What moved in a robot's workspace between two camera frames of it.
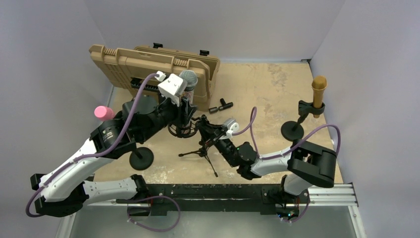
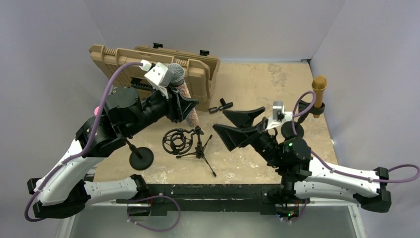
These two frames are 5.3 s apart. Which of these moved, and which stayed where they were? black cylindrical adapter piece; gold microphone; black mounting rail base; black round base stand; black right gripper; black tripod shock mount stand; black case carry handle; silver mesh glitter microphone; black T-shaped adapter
Moved: black tripod shock mount stand; black right gripper; silver mesh glitter microphone
Stayed: black round base stand; gold microphone; black case carry handle; black mounting rail base; black cylindrical adapter piece; black T-shaped adapter
